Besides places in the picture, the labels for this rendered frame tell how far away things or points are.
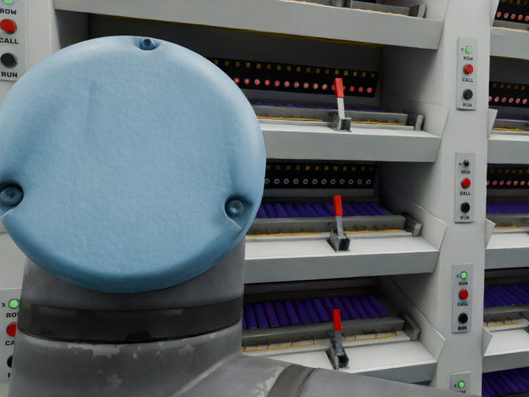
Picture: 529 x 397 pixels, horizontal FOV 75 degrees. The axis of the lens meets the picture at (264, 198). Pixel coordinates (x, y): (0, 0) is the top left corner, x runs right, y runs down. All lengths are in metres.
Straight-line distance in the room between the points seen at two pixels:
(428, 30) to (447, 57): 0.06
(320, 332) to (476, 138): 0.44
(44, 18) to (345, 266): 0.56
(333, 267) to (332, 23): 0.39
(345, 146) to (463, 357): 0.44
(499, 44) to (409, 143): 0.26
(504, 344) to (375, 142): 0.47
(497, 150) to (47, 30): 0.74
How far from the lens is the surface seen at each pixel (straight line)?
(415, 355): 0.73
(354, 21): 0.64
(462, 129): 0.70
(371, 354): 0.69
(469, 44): 0.74
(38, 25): 0.59
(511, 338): 0.88
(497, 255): 0.77
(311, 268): 0.57
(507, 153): 0.78
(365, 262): 0.61
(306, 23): 0.61
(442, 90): 0.69
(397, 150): 0.63
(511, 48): 0.82
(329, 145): 0.57
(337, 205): 0.59
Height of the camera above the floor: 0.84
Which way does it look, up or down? 2 degrees down
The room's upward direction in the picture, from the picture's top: straight up
